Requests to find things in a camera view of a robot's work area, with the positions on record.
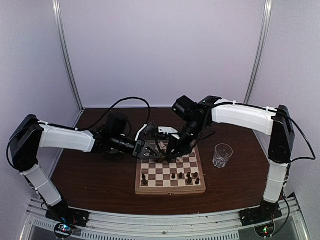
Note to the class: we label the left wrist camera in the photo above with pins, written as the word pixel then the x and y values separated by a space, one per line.
pixel 144 131

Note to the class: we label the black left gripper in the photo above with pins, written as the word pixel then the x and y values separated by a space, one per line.
pixel 141 147

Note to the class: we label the clear plastic cup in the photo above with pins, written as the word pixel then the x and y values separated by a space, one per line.
pixel 222 154

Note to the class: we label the wooden chess board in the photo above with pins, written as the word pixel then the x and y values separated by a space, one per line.
pixel 158 175

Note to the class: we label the aluminium frame post left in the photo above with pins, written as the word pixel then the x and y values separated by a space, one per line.
pixel 66 57

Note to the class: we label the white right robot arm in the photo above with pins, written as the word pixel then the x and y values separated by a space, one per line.
pixel 270 121

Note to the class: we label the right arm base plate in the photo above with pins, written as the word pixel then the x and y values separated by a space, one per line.
pixel 258 215

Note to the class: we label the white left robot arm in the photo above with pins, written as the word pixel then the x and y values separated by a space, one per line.
pixel 33 134

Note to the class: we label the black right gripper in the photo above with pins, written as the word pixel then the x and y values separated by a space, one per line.
pixel 184 148

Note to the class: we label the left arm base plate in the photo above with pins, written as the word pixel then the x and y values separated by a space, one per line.
pixel 74 217

